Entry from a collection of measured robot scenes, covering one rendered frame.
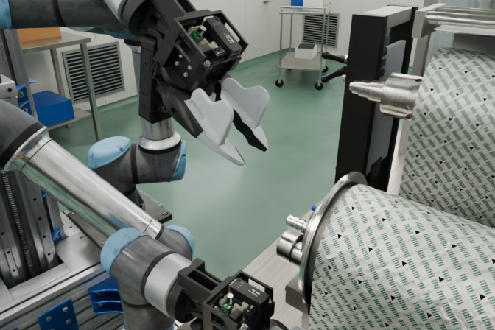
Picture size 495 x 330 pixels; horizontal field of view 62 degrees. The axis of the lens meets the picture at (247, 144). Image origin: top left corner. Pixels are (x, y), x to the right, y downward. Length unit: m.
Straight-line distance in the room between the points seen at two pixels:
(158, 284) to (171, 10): 0.34
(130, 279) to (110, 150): 0.59
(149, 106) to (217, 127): 0.13
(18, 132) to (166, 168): 0.50
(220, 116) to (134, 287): 0.30
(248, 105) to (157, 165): 0.69
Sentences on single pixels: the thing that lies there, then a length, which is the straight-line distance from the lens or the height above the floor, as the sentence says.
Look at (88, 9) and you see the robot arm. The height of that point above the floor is 1.45.
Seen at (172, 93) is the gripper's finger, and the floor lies 1.39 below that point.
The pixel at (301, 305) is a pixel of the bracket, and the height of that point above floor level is 1.12.
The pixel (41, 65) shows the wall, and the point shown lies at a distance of 4.17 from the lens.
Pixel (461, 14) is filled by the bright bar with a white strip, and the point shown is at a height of 1.46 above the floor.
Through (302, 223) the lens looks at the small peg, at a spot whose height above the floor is 1.27.
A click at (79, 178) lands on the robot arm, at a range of 0.75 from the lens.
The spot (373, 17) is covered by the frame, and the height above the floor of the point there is 1.44.
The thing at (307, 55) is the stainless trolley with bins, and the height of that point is 0.31.
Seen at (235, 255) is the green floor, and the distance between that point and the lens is 2.36.
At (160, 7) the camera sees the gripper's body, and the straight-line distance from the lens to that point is 0.47.
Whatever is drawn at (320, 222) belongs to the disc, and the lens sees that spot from 0.40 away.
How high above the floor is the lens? 1.53
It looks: 25 degrees down
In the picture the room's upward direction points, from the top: straight up
